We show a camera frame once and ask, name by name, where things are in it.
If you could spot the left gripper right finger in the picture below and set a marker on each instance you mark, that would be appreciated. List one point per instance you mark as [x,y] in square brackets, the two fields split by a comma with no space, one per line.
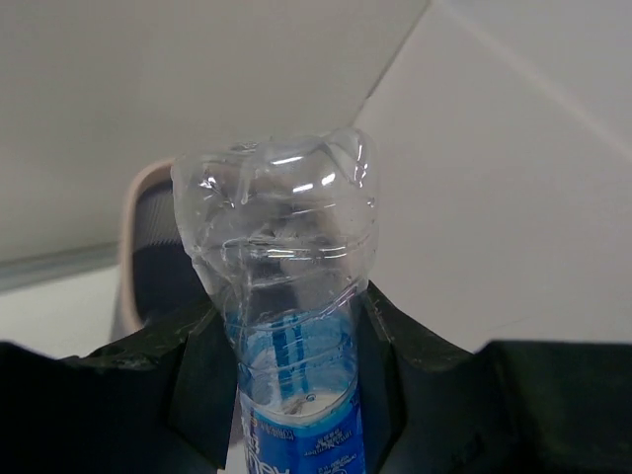
[429,406]

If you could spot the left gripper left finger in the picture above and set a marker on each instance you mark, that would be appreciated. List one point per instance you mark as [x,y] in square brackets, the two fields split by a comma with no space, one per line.
[157,401]

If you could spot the blue label clear bottle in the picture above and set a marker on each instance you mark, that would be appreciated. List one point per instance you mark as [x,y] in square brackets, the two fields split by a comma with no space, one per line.
[282,236]

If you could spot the grey mesh waste bin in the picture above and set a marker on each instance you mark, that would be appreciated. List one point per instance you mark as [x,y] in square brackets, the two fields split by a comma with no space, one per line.
[156,276]

